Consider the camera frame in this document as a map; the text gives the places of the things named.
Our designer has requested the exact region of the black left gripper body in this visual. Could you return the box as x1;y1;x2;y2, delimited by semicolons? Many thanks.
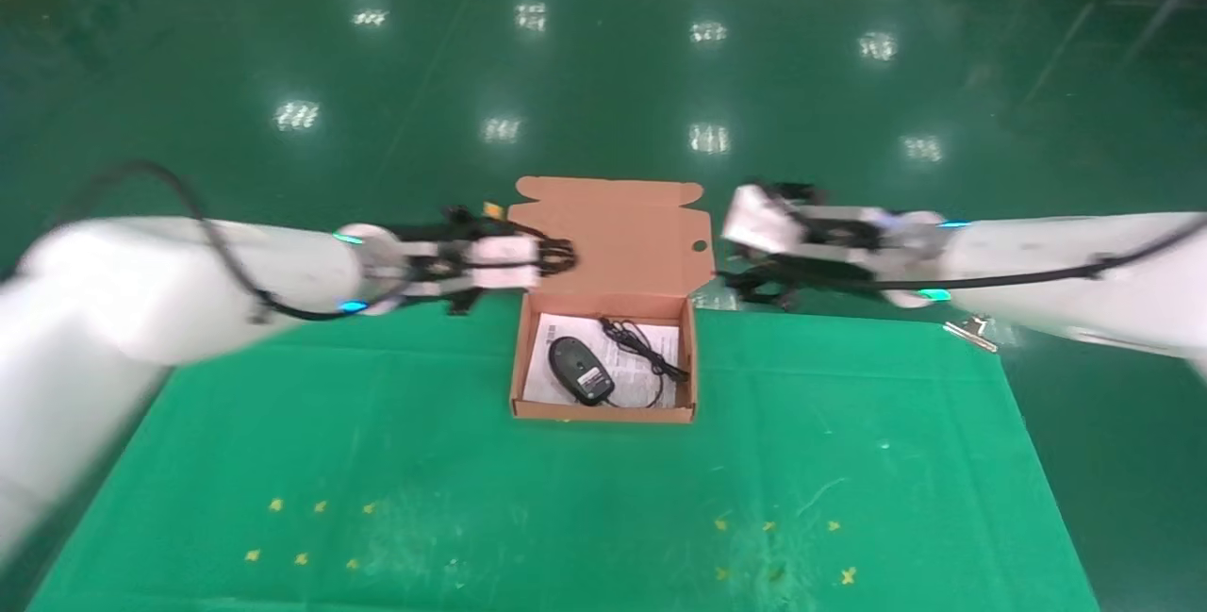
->
404;207;474;317

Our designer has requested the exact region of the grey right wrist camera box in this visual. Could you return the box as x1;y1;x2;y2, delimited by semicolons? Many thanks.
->
721;183;814;256

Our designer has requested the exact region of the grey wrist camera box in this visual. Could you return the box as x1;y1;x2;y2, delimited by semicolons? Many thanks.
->
721;183;814;256
469;233;545;292

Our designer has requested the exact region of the open brown cardboard box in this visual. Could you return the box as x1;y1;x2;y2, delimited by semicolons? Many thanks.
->
507;176;717;424

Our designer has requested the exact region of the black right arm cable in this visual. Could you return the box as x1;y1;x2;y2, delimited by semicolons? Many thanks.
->
717;183;1207;294

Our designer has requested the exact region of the green table mat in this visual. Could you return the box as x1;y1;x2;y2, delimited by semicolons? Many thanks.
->
28;296;1100;612

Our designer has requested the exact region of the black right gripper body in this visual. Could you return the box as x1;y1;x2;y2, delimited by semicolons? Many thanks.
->
800;205;908;299

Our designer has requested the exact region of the white printed instruction sheet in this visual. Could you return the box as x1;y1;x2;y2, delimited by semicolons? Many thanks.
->
523;313;682;408

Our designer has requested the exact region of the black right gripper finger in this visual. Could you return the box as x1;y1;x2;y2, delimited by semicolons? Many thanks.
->
719;256;785;289
743;282;804;311

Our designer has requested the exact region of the black wired computer mouse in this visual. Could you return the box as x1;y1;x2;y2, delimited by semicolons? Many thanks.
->
548;336;667;410

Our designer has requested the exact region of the metal spring clip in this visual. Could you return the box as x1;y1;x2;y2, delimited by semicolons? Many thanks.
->
943;315;1000;354

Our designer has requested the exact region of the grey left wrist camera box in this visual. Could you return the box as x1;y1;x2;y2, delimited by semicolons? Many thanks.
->
469;233;545;292

